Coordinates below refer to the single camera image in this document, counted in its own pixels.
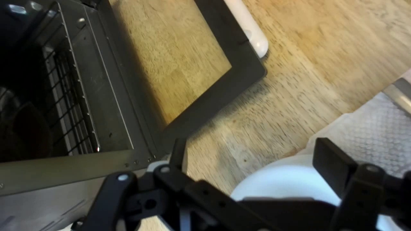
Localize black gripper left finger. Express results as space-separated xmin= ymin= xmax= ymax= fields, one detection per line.
xmin=69 ymin=136 xmax=267 ymax=231

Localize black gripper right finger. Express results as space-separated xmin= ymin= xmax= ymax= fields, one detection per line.
xmin=312 ymin=136 xmax=411 ymax=231

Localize white ceramic bowl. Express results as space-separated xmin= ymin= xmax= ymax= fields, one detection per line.
xmin=230 ymin=164 xmax=344 ymax=209

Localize black toaster oven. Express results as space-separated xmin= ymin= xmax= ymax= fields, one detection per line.
xmin=0 ymin=0 xmax=172 ymax=231

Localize toaster oven glass door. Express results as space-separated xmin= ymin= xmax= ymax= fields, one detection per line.
xmin=101 ymin=0 xmax=280 ymax=155

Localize stained white cloth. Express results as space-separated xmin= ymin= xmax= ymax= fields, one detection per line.
xmin=307 ymin=91 xmax=411 ymax=177

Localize stacked white bowls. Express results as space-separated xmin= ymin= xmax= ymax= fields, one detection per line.
xmin=239 ymin=151 xmax=403 ymax=231

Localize silver fork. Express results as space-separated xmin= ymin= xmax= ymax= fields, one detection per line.
xmin=384 ymin=78 xmax=411 ymax=114

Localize wire oven rack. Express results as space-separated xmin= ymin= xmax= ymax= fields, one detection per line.
xmin=42 ymin=42 xmax=101 ymax=155

